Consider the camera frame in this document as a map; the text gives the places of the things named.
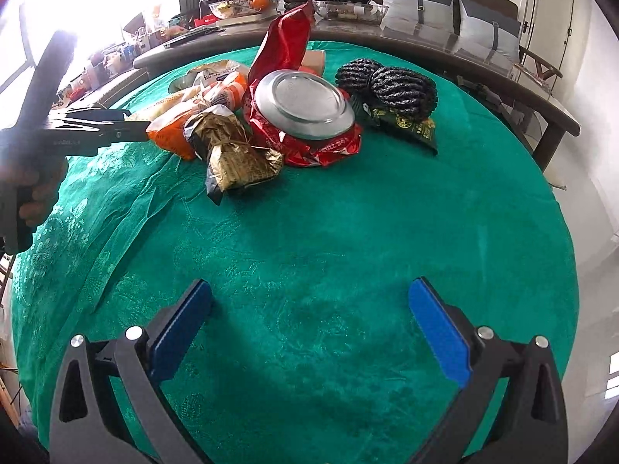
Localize white plastic bag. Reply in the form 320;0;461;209
169;59;243;92

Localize glass bowl with snacks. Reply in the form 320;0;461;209
312;0;390;25

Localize small cardboard box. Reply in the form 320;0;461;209
302;49;326;75

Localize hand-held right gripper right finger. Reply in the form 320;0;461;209
407;276;569;464

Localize black flat tablet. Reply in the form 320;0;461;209
163;26;226;48

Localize black rope bundle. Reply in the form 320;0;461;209
335;58;440;121

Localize white orange snack packet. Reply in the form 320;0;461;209
193;72;250;112

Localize silver metal plate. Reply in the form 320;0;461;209
255;70;355;141

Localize green patterned tablecloth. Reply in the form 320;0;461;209
10;41;581;464

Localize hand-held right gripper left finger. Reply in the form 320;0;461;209
48;279;214;464

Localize pale thick book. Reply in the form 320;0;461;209
215;11;282;28

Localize person's left hand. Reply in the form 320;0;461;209
0;155;69;229

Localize cream plastic packet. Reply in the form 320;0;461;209
128;84;209;124

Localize wooden chair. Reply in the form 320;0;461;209
516;45;564;94

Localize gold black foil packet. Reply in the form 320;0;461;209
185;105;285;205

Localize dark green snack packet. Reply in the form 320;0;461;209
351;94;438;156

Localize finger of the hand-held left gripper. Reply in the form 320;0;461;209
94;120;152;148
48;107;132;129

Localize red foil bag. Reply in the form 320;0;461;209
242;0;363;167

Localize cluttered shelf items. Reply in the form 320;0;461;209
53;4;194;109

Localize glass fruit bowl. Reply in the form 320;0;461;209
208;0;279;17

